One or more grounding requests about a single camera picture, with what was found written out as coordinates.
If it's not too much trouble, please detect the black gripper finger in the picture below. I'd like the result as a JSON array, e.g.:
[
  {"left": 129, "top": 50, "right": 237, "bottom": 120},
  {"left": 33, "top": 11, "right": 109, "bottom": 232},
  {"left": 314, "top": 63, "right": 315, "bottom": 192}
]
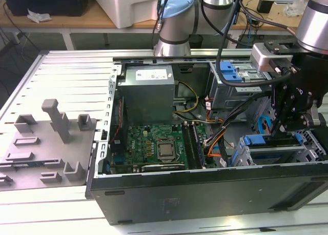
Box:
[
  {"left": 271, "top": 84, "right": 288, "bottom": 138},
  {"left": 283, "top": 91, "right": 322, "bottom": 132}
]

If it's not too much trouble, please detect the blue wire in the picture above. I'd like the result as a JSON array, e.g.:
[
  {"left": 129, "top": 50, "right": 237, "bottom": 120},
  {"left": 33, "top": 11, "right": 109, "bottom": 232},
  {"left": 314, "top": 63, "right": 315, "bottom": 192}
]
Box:
[{"left": 257, "top": 115, "right": 273, "bottom": 136}]

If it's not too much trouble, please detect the hard disk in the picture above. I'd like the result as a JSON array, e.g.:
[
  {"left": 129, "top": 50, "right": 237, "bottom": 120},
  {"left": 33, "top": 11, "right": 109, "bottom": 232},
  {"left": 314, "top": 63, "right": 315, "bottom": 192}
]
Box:
[{"left": 230, "top": 133, "right": 305, "bottom": 167}]

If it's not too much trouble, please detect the grey metal disk bay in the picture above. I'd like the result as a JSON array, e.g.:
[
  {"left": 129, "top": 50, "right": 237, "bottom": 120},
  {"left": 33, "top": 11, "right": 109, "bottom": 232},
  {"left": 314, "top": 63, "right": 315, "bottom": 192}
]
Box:
[{"left": 232, "top": 133, "right": 320, "bottom": 167}]

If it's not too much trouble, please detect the grey optical drive cage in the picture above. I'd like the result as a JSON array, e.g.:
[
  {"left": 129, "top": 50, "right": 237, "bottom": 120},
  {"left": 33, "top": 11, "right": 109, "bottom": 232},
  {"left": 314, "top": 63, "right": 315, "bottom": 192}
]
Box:
[{"left": 208, "top": 61, "right": 272, "bottom": 112}]

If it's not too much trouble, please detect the blue plastic latch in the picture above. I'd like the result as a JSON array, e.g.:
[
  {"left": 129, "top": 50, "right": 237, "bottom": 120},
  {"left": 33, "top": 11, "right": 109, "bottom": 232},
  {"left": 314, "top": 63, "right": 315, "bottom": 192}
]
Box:
[{"left": 215, "top": 62, "right": 242, "bottom": 83}]

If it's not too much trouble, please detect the clear plastic bag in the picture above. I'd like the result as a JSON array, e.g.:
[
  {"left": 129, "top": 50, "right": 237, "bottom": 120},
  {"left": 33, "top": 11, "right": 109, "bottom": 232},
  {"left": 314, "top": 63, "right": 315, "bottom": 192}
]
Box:
[{"left": 283, "top": 0, "right": 308, "bottom": 17}]

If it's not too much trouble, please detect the small black box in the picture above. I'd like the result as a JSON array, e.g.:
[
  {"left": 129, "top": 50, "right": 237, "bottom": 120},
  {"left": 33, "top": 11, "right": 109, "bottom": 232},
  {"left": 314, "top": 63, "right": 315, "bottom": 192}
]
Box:
[{"left": 257, "top": 0, "right": 275, "bottom": 14}]

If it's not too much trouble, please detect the black RAM slot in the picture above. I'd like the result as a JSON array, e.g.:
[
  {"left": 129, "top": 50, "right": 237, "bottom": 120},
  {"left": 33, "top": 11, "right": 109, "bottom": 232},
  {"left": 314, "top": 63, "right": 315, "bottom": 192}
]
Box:
[
  {"left": 191, "top": 122, "right": 207, "bottom": 169},
  {"left": 181, "top": 122, "right": 197, "bottom": 169}
]

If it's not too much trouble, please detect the black mesh bin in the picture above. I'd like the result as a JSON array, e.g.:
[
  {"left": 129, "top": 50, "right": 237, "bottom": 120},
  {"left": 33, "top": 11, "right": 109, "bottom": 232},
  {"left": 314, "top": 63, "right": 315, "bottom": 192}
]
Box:
[{"left": 190, "top": 33, "right": 203, "bottom": 49}]

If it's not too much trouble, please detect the silver CPU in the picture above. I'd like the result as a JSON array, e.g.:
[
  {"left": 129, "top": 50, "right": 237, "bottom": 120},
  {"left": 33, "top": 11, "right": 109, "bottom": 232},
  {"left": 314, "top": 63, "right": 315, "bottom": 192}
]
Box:
[{"left": 158, "top": 144, "right": 175, "bottom": 158}]

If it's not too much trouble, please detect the black graphics card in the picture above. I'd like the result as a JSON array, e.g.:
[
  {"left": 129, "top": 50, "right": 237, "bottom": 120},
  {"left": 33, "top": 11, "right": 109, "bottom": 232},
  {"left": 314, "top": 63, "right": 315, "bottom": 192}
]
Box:
[{"left": 140, "top": 163, "right": 186, "bottom": 172}]

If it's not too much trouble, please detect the CPU socket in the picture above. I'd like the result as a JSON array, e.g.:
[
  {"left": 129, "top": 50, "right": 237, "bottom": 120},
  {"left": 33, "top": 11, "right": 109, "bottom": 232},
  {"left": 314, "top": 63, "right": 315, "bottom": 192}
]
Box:
[{"left": 154, "top": 138, "right": 179, "bottom": 163}]

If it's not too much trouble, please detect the grey power supply unit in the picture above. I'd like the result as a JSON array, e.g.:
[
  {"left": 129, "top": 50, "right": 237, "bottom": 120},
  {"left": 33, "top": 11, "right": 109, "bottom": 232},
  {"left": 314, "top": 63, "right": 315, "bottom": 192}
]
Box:
[{"left": 116, "top": 64, "right": 177, "bottom": 126}]

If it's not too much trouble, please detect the black PC case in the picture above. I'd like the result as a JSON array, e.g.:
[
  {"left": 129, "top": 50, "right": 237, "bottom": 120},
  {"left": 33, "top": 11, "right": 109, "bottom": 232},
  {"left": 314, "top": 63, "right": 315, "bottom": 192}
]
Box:
[{"left": 84, "top": 54, "right": 328, "bottom": 227}]

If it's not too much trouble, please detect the green motherboard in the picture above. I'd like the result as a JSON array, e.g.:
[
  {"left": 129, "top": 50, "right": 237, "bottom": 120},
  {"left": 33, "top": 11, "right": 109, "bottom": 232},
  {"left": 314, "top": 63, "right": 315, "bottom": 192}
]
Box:
[{"left": 109, "top": 122, "right": 218, "bottom": 173}]

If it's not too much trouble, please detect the black case fan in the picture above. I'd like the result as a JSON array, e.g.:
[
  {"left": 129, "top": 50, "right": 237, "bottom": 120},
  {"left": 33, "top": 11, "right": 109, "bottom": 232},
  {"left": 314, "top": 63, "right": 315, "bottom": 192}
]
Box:
[{"left": 109, "top": 95, "right": 129, "bottom": 155}]

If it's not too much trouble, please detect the white plastic box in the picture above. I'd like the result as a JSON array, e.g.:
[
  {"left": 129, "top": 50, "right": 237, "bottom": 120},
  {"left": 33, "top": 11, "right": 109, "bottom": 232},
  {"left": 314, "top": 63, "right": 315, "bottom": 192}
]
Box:
[{"left": 88, "top": 0, "right": 165, "bottom": 29}]

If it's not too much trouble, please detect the wooden desk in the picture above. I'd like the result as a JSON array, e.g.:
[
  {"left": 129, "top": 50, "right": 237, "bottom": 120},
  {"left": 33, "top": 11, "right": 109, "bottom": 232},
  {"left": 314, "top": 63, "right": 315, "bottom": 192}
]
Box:
[{"left": 0, "top": 0, "right": 328, "bottom": 50}]

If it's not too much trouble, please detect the grey parts rack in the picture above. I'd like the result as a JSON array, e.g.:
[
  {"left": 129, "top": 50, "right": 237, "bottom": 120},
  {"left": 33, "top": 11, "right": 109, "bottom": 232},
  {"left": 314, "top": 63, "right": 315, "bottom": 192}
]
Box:
[{"left": 0, "top": 98, "right": 99, "bottom": 192}]

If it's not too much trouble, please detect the large black box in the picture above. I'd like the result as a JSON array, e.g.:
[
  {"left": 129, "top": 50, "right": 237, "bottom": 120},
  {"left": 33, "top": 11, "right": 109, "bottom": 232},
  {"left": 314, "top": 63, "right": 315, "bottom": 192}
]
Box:
[{"left": 2, "top": 0, "right": 88, "bottom": 17}]

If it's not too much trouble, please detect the white crumpled tissue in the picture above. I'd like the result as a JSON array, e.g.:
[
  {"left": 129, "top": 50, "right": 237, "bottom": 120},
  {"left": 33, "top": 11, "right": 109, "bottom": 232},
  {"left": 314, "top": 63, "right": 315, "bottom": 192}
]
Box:
[{"left": 27, "top": 9, "right": 52, "bottom": 24}]

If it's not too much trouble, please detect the black cable bundle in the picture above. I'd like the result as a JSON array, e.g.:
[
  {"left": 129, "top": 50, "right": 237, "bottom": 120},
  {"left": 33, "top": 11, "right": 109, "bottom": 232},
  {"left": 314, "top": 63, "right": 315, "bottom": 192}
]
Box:
[{"left": 204, "top": 91, "right": 274, "bottom": 146}]

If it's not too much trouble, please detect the black camera cable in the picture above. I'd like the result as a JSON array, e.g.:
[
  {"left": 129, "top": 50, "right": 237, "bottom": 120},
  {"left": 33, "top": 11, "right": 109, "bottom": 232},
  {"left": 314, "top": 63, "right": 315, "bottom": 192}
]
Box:
[{"left": 199, "top": 0, "right": 274, "bottom": 88}]

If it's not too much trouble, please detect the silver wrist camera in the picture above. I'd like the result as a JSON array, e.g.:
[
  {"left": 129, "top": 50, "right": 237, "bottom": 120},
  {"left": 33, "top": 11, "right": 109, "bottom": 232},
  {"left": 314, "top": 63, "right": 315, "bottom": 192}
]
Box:
[{"left": 250, "top": 44, "right": 294, "bottom": 73}]

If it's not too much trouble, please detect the red wire with white label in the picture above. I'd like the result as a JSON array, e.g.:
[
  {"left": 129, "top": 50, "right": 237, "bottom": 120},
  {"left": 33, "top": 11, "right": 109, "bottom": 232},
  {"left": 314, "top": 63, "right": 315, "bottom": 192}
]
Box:
[{"left": 203, "top": 97, "right": 215, "bottom": 111}]

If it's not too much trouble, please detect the blue cable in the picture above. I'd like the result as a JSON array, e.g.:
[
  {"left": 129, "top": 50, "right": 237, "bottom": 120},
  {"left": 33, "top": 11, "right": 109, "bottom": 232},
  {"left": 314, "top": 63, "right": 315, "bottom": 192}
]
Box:
[{"left": 245, "top": 19, "right": 257, "bottom": 48}]

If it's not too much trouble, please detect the orange wire bundle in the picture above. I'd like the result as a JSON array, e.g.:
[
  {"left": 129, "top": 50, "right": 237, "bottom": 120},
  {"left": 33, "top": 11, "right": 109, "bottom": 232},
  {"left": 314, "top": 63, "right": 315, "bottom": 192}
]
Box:
[{"left": 206, "top": 139, "right": 223, "bottom": 158}]

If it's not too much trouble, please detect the yellow wire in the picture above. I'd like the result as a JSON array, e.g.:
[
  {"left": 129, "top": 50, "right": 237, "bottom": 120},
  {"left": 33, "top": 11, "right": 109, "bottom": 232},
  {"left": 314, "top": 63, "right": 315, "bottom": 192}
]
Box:
[{"left": 173, "top": 80, "right": 200, "bottom": 115}]

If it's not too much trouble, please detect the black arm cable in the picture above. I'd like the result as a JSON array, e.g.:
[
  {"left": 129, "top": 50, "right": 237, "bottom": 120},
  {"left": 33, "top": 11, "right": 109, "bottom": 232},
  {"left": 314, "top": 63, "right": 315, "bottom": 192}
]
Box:
[{"left": 153, "top": 0, "right": 170, "bottom": 48}]

